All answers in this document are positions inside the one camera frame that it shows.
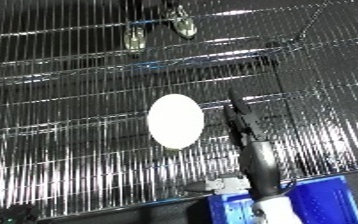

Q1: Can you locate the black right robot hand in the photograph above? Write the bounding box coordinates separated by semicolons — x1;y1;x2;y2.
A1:
182;87;286;203

